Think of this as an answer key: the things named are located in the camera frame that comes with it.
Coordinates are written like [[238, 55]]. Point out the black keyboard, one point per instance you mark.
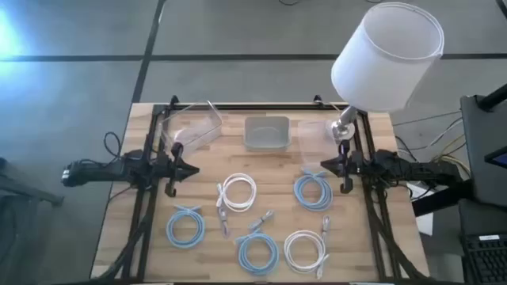
[[487, 259]]

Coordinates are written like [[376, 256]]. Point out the white paper sheet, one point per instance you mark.
[[425, 225]]

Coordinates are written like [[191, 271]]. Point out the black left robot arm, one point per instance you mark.
[[99, 171]]

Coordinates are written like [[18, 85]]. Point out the clear plastic bin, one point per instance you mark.
[[317, 146], [198, 126]]

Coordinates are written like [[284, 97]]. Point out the black diagonal strut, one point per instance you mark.
[[439, 198]]

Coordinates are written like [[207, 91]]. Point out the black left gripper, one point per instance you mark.
[[174, 170]]

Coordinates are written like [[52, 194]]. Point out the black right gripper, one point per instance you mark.
[[348, 166]]

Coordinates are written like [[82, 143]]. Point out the black desk pole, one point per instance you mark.
[[493, 99]]

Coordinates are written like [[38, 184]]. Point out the silver lamp with white shade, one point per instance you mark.
[[384, 59]]

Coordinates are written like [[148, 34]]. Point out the black computer desk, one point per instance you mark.
[[483, 130]]

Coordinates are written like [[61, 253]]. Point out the black aluminium table frame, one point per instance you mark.
[[277, 106]]

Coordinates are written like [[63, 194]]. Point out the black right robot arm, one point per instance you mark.
[[416, 170]]

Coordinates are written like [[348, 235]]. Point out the computer monitor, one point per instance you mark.
[[498, 158]]

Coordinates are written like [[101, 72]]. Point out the dark metal stand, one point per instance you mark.
[[24, 194]]

